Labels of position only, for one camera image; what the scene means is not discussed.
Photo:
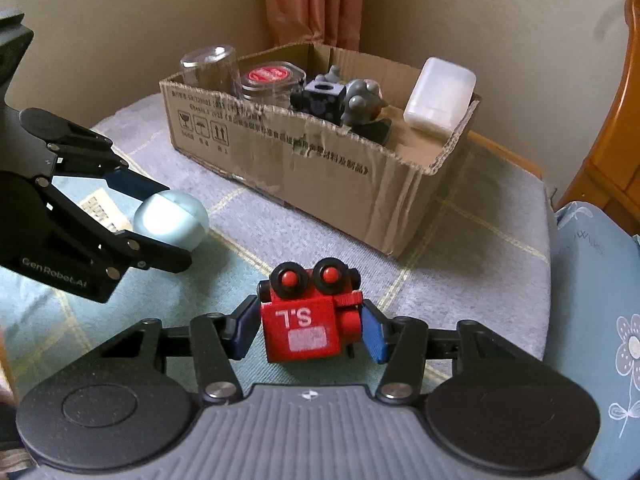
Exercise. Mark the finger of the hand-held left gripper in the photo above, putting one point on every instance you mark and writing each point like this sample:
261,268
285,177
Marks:
160,257
135,180

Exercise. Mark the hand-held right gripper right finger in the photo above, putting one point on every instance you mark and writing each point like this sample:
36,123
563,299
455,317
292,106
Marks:
372,334

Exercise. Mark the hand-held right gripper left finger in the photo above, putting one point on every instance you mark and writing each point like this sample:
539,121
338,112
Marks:
247,321

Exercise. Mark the mint green round device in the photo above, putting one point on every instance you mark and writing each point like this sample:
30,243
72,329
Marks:
172,222

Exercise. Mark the red wooden toy train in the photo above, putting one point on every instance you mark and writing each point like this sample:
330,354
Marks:
302,322

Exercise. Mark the cardboard box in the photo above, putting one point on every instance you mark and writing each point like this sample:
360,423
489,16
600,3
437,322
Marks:
325,190

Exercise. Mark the dark blue wooden toy block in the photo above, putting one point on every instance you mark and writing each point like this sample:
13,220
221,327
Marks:
320,100

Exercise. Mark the grey elephant figurine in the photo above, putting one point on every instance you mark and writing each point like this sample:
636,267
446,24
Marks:
362,102

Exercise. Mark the white bottle with green label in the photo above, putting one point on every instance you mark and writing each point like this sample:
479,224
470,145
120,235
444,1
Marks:
439,95

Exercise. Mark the checked table cloth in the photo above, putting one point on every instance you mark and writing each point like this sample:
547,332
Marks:
475,270

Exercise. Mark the clear jar with red lid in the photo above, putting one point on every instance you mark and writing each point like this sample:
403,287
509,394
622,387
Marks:
267,84

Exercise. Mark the blue floral cushion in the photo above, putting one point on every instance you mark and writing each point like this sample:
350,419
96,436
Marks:
585,310

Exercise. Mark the round wooden table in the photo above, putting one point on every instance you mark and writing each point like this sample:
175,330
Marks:
510,157

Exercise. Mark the pink curtain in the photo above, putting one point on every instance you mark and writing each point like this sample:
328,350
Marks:
315,0

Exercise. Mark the wooden chair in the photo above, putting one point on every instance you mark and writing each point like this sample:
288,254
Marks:
617,150

